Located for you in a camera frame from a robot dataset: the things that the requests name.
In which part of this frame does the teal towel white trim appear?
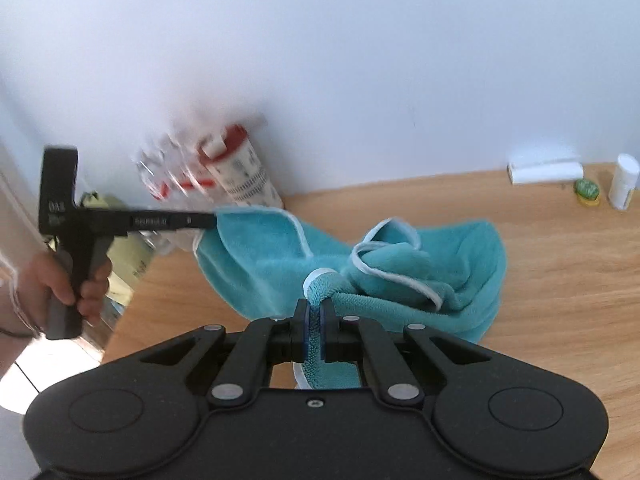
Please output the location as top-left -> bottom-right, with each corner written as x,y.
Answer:
193,206 -> 508,389

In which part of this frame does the person's left hand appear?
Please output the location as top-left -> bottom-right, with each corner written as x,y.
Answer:
15,252 -> 112,328

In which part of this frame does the middle water bottle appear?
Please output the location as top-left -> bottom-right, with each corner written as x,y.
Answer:
134,136 -> 181,203

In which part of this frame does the water bottle nearest tumbler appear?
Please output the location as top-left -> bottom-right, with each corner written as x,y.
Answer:
160,134 -> 221,211

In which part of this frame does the red lid patterned tumbler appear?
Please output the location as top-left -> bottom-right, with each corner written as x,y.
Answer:
196,124 -> 283,208

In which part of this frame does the green lid yellow tin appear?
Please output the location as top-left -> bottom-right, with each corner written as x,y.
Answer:
574,178 -> 601,207

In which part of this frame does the white pill bottle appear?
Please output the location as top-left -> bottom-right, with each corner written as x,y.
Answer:
608,153 -> 640,210

